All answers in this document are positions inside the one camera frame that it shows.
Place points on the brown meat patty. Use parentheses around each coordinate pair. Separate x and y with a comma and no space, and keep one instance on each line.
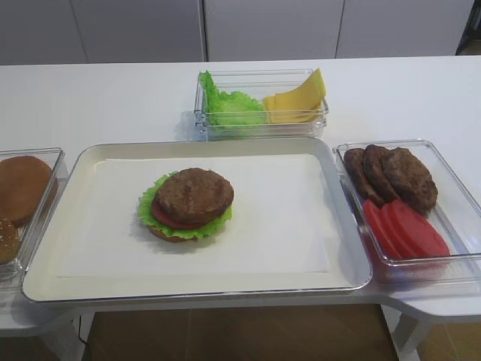
(373,168)
(353,161)
(195,195)
(410,179)

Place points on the green lettuce pile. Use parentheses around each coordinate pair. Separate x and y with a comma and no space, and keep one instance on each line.
(222,108)

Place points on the clear lettuce cheese container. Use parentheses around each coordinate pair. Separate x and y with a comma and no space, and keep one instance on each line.
(259,84)

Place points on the yellow cheese slice stack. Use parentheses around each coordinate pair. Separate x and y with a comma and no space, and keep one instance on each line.
(300,105)

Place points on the green lettuce leaf on burger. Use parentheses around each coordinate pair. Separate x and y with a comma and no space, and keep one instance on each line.
(146,217)

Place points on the white paper tray liner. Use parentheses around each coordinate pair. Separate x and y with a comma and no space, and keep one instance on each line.
(280,221)

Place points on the red tomato slice on burger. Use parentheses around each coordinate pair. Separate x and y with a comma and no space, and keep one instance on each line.
(163,218)

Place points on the bottom bun on tray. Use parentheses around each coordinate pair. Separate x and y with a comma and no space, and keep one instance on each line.
(175,236)

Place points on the white metal tray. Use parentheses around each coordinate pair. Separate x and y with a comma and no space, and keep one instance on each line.
(349,265)

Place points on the left red tomato slice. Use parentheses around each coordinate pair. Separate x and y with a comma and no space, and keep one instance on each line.
(372,213)

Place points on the middle red tomato slice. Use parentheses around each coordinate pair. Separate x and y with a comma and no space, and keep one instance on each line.
(404,250)

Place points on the front red tomato slice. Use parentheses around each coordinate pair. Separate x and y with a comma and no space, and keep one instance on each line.
(419,234)

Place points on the clear patty tomato container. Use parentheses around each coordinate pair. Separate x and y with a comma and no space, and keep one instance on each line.
(456,216)

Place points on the clear bun container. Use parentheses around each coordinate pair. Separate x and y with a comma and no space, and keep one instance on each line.
(12,272)

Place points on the plain orange bun half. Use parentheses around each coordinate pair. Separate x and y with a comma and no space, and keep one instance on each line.
(23,182)

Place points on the right sesame bun top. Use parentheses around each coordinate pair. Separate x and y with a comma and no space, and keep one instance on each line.
(9,241)

